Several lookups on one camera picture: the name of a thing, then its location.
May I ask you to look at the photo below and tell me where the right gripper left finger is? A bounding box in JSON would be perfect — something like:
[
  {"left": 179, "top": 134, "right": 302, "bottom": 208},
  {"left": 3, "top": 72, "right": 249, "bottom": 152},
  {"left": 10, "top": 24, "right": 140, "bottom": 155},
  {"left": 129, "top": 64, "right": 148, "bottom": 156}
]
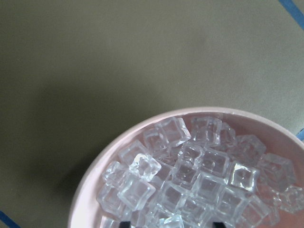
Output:
[{"left": 120, "top": 221, "right": 131, "bottom": 228}]

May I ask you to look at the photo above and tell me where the clear ice cubes pile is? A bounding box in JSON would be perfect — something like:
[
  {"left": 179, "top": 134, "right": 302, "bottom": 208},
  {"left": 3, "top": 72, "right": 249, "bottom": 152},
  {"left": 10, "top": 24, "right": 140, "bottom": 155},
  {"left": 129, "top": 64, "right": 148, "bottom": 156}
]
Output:
[{"left": 96, "top": 116, "right": 304, "bottom": 228}]

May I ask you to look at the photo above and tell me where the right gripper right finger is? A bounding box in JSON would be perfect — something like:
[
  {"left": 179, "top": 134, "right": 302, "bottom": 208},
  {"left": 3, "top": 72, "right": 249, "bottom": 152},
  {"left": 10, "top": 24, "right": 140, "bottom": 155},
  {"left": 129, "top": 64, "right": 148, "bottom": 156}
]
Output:
[{"left": 212, "top": 222, "right": 225, "bottom": 228}]

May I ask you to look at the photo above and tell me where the pink bowl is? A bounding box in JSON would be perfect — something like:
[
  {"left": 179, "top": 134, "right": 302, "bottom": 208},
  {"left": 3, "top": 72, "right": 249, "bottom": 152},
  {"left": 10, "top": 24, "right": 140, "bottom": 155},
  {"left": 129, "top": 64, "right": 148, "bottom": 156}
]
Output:
[{"left": 67, "top": 107, "right": 304, "bottom": 228}]

